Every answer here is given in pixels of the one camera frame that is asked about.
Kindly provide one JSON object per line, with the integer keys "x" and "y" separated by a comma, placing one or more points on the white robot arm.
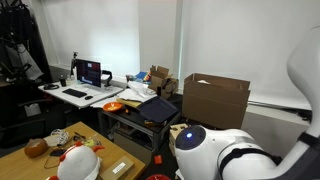
{"x": 233, "y": 156}

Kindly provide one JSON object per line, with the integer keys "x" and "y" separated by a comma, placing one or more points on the orange bowl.
{"x": 112, "y": 107}

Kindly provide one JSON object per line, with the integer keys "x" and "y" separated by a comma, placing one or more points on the red bowl with white ball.
{"x": 158, "y": 177}

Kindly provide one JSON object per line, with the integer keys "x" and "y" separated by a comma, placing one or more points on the small open cardboard box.
{"x": 160, "y": 81}

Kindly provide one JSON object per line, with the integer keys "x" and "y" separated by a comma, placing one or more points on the dark blue bin lid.
{"x": 157, "y": 109}

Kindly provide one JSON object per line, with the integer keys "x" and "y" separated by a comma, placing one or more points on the pile of white papers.
{"x": 137, "y": 91}

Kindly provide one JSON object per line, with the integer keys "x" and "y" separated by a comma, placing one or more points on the yellow envelope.
{"x": 128, "y": 103}

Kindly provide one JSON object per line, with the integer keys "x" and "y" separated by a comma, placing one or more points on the large cardboard box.
{"x": 215, "y": 103}

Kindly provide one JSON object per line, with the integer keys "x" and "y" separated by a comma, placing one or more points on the small red block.
{"x": 158, "y": 159}

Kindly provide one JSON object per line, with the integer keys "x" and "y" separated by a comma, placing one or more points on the black computer mouse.
{"x": 88, "y": 97}

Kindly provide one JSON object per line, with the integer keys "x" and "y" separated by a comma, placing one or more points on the computer monitor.
{"x": 88, "y": 73}

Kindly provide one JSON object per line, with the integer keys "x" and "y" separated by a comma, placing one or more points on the white desk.
{"x": 80, "y": 100}

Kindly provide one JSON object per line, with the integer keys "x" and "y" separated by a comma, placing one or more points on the black keyboard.
{"x": 74, "y": 93}

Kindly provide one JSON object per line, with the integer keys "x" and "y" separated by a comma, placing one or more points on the small labelled cardboard box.
{"x": 117, "y": 168}

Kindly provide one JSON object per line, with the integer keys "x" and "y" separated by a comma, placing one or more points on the black cup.
{"x": 62, "y": 81}

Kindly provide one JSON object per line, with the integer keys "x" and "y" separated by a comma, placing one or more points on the black headphones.
{"x": 51, "y": 86}

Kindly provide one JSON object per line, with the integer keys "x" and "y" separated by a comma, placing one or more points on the white plush with red horns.
{"x": 78, "y": 164}

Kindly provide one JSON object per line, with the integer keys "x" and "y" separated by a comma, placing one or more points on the white patterned cloth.
{"x": 59, "y": 136}

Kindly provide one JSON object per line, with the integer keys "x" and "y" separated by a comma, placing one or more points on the black phone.
{"x": 58, "y": 152}

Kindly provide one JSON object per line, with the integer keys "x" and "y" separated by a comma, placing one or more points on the brown round ball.
{"x": 35, "y": 148}

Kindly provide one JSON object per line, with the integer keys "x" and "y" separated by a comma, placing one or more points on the black curtain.
{"x": 16, "y": 30}

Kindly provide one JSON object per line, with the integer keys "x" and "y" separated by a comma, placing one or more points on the metal frame cart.
{"x": 133, "y": 121}

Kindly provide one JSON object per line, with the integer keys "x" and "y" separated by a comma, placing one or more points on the camera on small tripod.
{"x": 73, "y": 65}

